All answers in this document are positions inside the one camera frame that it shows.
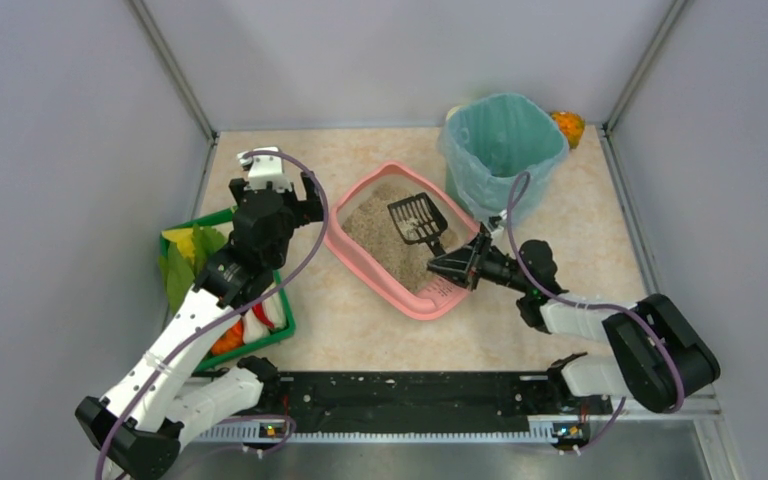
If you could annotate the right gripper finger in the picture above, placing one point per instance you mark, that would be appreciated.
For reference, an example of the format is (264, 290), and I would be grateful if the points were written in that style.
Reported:
(476, 249)
(458, 270)

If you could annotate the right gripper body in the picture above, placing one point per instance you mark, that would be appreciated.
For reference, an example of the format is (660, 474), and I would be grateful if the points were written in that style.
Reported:
(477, 260)

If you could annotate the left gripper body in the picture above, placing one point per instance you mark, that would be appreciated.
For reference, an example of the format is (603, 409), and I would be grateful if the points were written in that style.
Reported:
(311, 205)

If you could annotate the pink litter box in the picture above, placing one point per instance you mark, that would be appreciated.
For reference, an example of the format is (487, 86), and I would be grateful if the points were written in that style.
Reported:
(439, 296)

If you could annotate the black litter scoop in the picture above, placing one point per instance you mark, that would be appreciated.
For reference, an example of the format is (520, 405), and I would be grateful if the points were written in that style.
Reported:
(418, 220)

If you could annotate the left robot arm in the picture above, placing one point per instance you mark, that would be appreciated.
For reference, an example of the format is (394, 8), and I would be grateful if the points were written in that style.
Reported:
(142, 424)

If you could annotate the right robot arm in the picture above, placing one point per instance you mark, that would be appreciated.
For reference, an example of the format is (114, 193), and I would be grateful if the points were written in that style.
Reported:
(657, 358)

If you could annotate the cat litter sand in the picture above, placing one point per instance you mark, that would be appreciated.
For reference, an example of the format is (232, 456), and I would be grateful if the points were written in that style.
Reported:
(371, 227)

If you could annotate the green leafy vegetable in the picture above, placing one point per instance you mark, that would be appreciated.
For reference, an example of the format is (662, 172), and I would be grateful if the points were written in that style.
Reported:
(187, 250)

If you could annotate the red chili pepper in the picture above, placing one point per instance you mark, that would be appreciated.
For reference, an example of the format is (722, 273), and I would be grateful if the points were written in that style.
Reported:
(262, 317)

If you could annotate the green vegetable tray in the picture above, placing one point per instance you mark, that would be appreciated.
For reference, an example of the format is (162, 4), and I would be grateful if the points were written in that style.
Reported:
(221, 220)

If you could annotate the green trash bin with bag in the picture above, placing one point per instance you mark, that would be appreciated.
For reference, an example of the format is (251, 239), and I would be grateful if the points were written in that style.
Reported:
(487, 143)

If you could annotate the orange carrot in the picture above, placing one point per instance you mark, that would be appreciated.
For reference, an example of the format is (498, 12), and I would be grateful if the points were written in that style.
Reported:
(231, 340)

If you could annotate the orange toy fruit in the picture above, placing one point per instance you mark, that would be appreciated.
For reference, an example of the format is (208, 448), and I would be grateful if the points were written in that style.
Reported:
(571, 125)

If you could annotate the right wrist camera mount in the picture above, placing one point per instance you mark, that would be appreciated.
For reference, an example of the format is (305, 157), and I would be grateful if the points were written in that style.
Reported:
(497, 224)

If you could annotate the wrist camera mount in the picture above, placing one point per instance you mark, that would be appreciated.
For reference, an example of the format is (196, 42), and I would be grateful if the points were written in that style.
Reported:
(265, 171)
(497, 224)

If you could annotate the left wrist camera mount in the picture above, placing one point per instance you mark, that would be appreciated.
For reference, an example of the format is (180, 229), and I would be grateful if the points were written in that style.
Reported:
(265, 171)

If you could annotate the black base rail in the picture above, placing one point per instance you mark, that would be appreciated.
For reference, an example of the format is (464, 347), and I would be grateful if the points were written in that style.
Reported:
(334, 402)

